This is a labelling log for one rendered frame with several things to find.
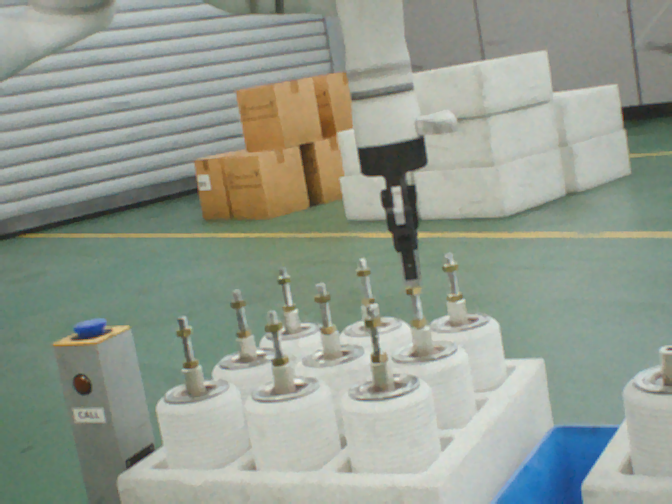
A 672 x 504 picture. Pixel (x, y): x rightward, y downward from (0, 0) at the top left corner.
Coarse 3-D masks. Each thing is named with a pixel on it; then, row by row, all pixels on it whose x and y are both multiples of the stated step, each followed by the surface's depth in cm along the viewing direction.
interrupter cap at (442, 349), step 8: (440, 344) 118; (448, 344) 118; (400, 352) 118; (408, 352) 118; (440, 352) 115; (448, 352) 114; (392, 360) 116; (400, 360) 115; (408, 360) 114; (416, 360) 114; (424, 360) 113; (432, 360) 113
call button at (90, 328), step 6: (78, 324) 128; (84, 324) 127; (90, 324) 127; (96, 324) 127; (102, 324) 127; (78, 330) 126; (84, 330) 126; (90, 330) 126; (96, 330) 126; (102, 330) 128; (84, 336) 127; (90, 336) 127
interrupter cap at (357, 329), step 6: (384, 318) 136; (390, 318) 135; (396, 318) 134; (354, 324) 135; (360, 324) 135; (384, 324) 134; (390, 324) 132; (396, 324) 131; (348, 330) 133; (354, 330) 132; (360, 330) 133; (384, 330) 129; (390, 330) 130; (354, 336) 130; (360, 336) 130; (366, 336) 129
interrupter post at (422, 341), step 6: (414, 330) 116; (420, 330) 116; (426, 330) 116; (414, 336) 116; (420, 336) 116; (426, 336) 116; (414, 342) 116; (420, 342) 116; (426, 342) 116; (414, 348) 117; (420, 348) 116; (426, 348) 116; (432, 348) 116; (420, 354) 116; (426, 354) 116
